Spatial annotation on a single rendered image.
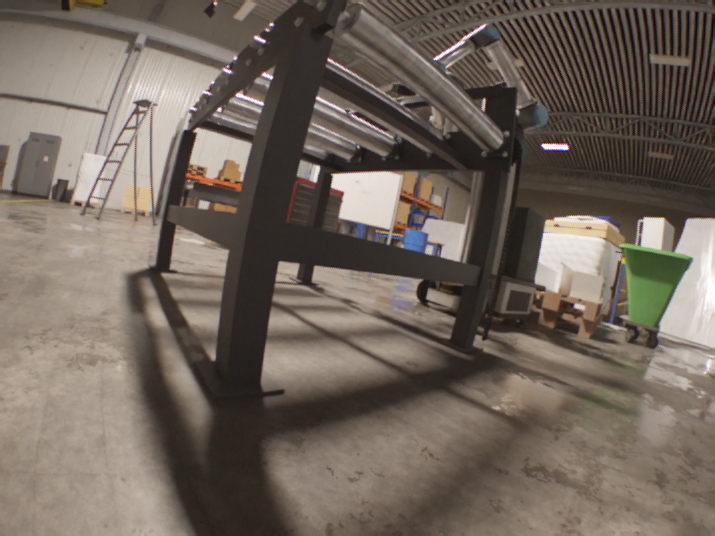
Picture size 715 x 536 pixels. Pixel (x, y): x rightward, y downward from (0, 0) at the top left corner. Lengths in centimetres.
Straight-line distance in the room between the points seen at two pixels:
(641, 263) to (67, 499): 346
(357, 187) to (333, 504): 621
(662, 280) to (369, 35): 303
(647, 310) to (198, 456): 330
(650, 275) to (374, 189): 519
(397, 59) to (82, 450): 100
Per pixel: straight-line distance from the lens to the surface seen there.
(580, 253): 444
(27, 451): 51
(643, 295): 331
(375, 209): 653
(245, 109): 155
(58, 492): 45
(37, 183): 1105
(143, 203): 908
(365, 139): 154
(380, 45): 84
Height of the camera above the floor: 32
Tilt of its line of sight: 4 degrees down
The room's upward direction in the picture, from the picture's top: 12 degrees clockwise
